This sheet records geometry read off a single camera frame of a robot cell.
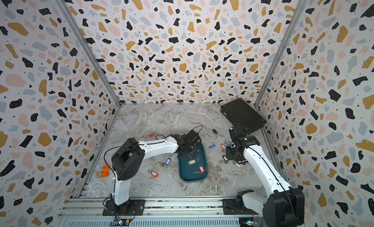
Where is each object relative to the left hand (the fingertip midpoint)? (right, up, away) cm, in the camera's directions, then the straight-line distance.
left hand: (194, 151), depth 92 cm
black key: (+15, +11, +14) cm, 23 cm away
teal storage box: (+1, -11, -3) cm, 11 cm away
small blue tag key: (+12, +2, +6) cm, 13 cm away
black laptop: (+36, +24, +19) cm, 47 cm away
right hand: (+22, 0, -10) cm, 24 cm away
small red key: (-30, +9, +11) cm, 33 cm away
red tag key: (-24, -11, -6) cm, 27 cm away
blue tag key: (-17, -7, -2) cm, 18 cm away
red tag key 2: (+20, +2, +6) cm, 20 cm away
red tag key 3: (+5, -10, -6) cm, 12 cm away
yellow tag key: (-1, -6, -2) cm, 7 cm away
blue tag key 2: (+23, +4, +7) cm, 24 cm away
